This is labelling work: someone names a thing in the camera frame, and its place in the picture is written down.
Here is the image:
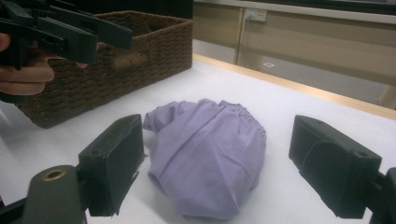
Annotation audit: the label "purple cloth shorts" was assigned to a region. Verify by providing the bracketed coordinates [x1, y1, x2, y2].
[142, 98, 268, 220]

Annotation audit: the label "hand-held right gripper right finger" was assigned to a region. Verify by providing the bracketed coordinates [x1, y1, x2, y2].
[288, 114, 383, 219]

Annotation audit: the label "white wall socket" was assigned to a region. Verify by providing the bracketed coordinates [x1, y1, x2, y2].
[244, 7, 268, 23]

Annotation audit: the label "brown wicker basket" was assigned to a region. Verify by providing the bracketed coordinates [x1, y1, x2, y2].
[14, 10, 194, 130]

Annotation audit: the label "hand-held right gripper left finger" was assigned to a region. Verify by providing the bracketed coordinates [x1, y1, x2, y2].
[78, 113, 148, 217]

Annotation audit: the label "white table cover sheet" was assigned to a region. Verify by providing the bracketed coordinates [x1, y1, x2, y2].
[0, 59, 396, 224]

